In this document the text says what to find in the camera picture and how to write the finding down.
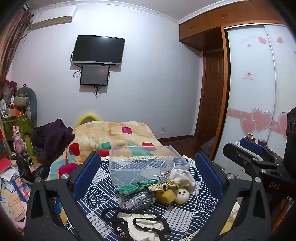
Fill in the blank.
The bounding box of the grey glitter pouch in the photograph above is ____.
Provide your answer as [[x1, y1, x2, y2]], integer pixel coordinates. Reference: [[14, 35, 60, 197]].
[[119, 191, 156, 211]]

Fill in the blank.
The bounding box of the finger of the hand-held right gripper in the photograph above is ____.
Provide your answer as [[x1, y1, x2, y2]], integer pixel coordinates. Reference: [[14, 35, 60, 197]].
[[223, 143, 282, 172], [240, 138, 284, 161]]

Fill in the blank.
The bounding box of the wooden wardrobe with heart doors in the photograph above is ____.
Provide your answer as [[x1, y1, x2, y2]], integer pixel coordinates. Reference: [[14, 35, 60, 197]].
[[179, 0, 296, 167]]

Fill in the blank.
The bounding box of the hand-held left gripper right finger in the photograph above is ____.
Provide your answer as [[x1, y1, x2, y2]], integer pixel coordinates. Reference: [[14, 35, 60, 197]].
[[194, 152, 272, 241]]

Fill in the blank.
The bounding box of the grey plush toy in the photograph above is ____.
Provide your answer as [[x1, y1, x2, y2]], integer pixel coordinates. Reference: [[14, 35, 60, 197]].
[[14, 87, 38, 121]]

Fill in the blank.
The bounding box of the colourful patterned fleece blanket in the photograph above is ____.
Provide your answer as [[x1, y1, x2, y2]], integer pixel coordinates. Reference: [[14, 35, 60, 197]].
[[47, 121, 167, 181]]

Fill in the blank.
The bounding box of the green bottle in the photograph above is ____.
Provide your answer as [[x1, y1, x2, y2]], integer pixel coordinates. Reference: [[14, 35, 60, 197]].
[[24, 133, 34, 157]]

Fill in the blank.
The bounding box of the yellow plush toy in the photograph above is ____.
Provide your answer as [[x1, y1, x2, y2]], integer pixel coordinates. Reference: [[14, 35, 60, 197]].
[[155, 188, 191, 206]]

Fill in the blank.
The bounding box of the clear plastic storage box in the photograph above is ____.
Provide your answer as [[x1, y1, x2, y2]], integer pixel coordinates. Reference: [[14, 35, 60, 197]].
[[109, 146, 190, 187]]

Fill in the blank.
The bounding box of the white cloth pouch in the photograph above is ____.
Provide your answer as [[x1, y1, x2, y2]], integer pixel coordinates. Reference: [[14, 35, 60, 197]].
[[168, 169, 197, 193]]

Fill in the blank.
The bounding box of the red book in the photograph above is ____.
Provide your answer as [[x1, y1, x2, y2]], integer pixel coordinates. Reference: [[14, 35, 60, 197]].
[[0, 158, 12, 172]]

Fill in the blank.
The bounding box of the black wall television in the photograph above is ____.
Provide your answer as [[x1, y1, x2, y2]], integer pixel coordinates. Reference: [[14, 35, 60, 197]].
[[71, 35, 125, 66]]

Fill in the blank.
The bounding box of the dark clothes pile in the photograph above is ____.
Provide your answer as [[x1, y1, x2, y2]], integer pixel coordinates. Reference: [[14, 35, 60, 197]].
[[31, 119, 76, 161]]

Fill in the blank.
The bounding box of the small black monitor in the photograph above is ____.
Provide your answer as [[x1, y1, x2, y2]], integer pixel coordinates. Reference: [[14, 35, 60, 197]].
[[80, 64, 110, 86]]

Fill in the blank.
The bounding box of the floral fabric scrunchie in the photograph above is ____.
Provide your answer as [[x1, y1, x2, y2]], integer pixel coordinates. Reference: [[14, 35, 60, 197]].
[[148, 180, 180, 193]]

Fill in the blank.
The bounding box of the green box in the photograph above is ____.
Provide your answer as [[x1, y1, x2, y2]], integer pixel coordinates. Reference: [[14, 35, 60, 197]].
[[3, 111, 36, 140]]

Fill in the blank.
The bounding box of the yellow plush hoop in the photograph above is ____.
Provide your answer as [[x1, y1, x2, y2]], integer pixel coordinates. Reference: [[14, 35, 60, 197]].
[[74, 112, 100, 128]]

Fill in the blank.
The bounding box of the blue white patterned bedsheet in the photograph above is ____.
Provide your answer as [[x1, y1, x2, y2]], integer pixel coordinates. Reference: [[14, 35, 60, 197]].
[[69, 155, 234, 241]]

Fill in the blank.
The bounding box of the brown curtain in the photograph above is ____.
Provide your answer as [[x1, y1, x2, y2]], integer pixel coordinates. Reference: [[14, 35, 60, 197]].
[[0, 6, 33, 80]]

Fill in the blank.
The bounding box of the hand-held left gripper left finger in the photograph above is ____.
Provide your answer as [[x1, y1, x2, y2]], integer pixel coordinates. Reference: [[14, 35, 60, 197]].
[[25, 151, 109, 241]]

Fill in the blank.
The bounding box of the brown wooden door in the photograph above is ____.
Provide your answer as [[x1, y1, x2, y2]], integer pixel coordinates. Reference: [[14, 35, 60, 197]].
[[195, 50, 226, 141]]

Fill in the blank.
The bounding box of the green knitted cloth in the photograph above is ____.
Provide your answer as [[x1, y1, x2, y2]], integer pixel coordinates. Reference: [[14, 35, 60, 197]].
[[114, 179, 159, 195]]

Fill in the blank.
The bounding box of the white black-trimmed bag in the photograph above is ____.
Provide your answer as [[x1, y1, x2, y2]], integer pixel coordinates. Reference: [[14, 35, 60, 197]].
[[101, 207, 171, 241]]

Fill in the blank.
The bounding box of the pink rabbit figurine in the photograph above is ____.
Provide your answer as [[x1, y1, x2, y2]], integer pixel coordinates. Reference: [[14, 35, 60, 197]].
[[12, 125, 26, 154]]

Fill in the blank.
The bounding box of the white air conditioner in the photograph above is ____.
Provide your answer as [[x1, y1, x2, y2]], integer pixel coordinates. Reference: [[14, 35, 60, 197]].
[[31, 6, 77, 30]]

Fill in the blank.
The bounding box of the pile of papers and boxes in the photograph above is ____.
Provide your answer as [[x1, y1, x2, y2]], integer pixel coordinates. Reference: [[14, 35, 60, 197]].
[[0, 167, 35, 230]]

